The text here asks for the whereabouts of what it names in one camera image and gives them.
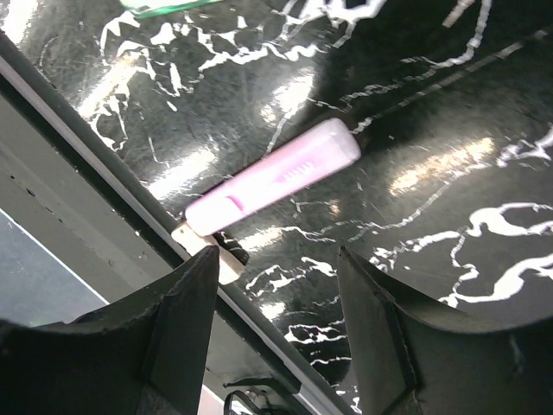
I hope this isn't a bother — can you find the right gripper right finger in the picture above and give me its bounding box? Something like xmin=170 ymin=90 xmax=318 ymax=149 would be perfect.
xmin=337 ymin=248 xmax=552 ymax=414

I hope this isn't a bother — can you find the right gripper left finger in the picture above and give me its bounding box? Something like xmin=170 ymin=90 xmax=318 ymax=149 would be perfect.
xmin=1 ymin=246 xmax=219 ymax=414

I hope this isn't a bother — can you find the pink highlighter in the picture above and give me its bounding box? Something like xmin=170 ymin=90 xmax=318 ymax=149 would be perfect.
xmin=185 ymin=118 xmax=361 ymax=236

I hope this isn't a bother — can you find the green highlighter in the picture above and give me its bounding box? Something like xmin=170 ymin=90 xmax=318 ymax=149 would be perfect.
xmin=119 ymin=0 xmax=219 ymax=18

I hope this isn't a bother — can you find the white eraser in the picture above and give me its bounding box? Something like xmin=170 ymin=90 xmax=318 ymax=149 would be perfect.
xmin=171 ymin=220 xmax=250 ymax=285

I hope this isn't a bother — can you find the black marble mat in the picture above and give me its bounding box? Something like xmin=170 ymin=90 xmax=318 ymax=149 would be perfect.
xmin=1 ymin=1 xmax=552 ymax=414

